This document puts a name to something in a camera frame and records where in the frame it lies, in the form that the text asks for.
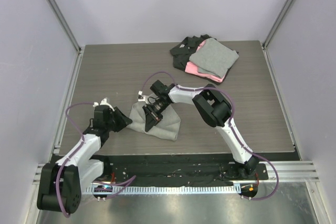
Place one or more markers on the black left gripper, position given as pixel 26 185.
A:
pixel 123 120

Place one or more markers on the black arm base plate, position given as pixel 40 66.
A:
pixel 183 158

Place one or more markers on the white slotted cable duct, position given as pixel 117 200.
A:
pixel 133 190

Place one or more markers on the left aluminium frame post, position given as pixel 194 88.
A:
pixel 62 21

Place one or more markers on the right aluminium frame post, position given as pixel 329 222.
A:
pixel 276 25

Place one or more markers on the pink folded shirt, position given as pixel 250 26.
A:
pixel 209 60

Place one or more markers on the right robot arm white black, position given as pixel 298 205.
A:
pixel 215 109

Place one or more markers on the aluminium front rail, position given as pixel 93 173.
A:
pixel 288 172

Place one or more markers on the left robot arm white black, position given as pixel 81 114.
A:
pixel 62 182

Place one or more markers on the aluminium frame post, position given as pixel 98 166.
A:
pixel 62 21
pixel 276 25

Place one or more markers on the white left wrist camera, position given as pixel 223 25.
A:
pixel 104 101

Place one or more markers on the grey cloth napkin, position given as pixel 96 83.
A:
pixel 166 129

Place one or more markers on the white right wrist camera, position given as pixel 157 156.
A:
pixel 142 97

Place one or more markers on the black polo shirt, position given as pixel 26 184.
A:
pixel 181 58

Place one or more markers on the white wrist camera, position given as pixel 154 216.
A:
pixel 142 97
pixel 104 101

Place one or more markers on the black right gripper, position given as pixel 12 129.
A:
pixel 151 119

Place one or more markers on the grey folded shirt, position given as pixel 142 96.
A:
pixel 214 58

